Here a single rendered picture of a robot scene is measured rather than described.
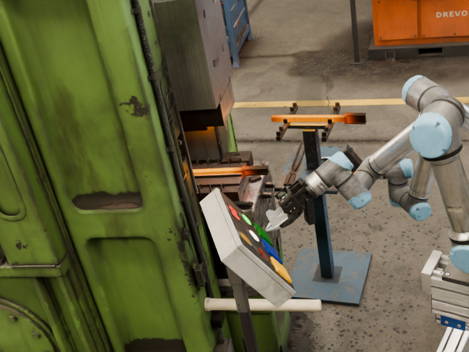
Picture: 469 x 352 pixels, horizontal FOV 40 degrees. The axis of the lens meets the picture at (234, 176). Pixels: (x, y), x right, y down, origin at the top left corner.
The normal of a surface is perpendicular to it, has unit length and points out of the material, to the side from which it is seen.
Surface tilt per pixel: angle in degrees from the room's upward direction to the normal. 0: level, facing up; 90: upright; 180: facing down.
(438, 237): 0
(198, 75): 90
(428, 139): 83
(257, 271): 90
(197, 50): 90
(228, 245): 30
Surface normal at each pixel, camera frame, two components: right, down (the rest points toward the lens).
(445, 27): -0.29, 0.54
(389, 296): -0.17, -0.84
